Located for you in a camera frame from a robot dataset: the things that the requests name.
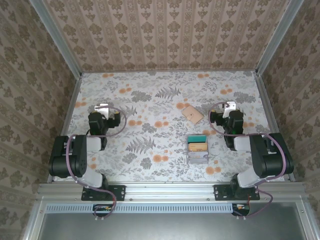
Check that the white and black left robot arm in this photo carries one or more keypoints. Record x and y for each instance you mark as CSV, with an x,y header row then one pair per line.
x,y
92,180

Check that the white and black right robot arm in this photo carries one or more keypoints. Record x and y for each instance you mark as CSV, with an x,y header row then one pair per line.
x,y
250,178

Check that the teal card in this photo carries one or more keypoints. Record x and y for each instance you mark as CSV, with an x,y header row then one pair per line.
x,y
197,138

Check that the orange card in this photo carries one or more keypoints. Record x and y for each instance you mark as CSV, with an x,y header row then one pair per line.
x,y
197,148

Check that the clear acrylic card stand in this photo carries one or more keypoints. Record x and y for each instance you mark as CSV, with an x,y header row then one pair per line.
x,y
198,161

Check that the aluminium profile beam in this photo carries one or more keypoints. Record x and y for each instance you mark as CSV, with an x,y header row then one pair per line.
x,y
170,191

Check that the grey sheet metal panel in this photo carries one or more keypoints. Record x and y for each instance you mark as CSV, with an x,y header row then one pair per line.
x,y
162,227

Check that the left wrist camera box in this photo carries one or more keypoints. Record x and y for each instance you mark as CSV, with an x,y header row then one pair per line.
x,y
105,113

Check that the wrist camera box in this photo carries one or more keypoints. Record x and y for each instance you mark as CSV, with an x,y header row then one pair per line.
x,y
105,113
232,107

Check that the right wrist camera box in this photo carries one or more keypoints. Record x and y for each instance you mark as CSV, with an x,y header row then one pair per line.
x,y
232,107

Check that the aluminium side rail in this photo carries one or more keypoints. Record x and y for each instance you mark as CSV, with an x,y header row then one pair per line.
x,y
266,100
74,90

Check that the thin aluminium back rail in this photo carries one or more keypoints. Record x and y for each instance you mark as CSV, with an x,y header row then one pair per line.
x,y
170,72

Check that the aluminium frame post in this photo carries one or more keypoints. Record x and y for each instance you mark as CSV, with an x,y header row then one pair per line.
x,y
277,37
58,37

